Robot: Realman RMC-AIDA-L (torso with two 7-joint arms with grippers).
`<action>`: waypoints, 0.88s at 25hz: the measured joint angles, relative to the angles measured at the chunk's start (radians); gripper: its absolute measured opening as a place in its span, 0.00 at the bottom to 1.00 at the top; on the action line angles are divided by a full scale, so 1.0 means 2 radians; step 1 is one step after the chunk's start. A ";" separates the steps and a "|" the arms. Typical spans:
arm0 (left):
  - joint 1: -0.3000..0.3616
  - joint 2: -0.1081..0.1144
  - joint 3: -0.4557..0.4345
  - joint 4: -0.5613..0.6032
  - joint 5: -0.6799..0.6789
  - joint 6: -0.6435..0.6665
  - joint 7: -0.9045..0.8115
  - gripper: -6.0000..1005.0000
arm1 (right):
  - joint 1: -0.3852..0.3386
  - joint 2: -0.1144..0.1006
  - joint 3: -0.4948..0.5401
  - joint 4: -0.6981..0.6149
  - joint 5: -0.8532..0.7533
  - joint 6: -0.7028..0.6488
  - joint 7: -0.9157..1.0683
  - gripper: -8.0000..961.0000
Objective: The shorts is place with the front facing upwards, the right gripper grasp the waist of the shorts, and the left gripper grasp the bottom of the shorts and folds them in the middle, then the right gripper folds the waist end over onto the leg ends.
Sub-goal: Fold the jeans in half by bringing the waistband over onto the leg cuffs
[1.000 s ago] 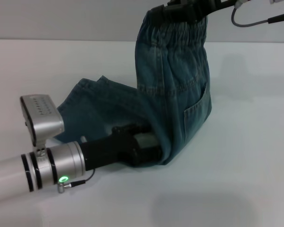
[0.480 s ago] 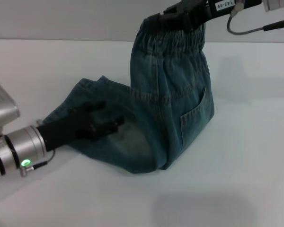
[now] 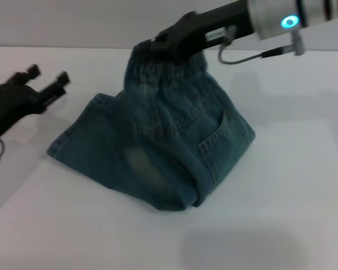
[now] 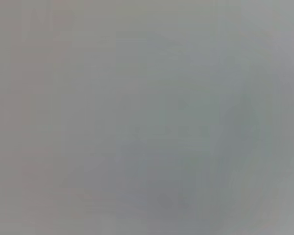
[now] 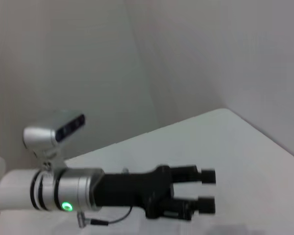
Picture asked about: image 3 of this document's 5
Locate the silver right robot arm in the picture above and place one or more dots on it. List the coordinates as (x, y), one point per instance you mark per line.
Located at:
(298, 14)

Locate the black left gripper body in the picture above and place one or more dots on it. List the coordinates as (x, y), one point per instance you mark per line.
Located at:
(11, 112)

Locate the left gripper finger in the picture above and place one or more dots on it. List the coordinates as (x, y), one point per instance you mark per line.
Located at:
(57, 87)
(32, 73)

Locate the blue denim shorts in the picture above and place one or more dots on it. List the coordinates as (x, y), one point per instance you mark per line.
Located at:
(163, 135)

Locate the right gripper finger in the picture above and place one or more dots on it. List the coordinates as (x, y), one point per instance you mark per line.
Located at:
(162, 42)
(186, 53)

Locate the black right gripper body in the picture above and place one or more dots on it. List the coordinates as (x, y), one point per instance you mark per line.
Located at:
(211, 25)

